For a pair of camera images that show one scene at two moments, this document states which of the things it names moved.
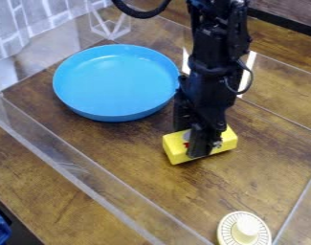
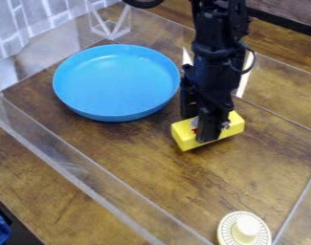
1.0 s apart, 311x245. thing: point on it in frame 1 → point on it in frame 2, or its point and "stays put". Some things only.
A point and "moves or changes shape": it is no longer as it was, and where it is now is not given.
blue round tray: [115, 82] stays put
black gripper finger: [203, 139] → [213, 121]
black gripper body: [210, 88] stays put
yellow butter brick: [175, 144] moves or changes shape
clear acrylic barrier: [142, 213] stays put
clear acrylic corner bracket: [107, 21] stays put
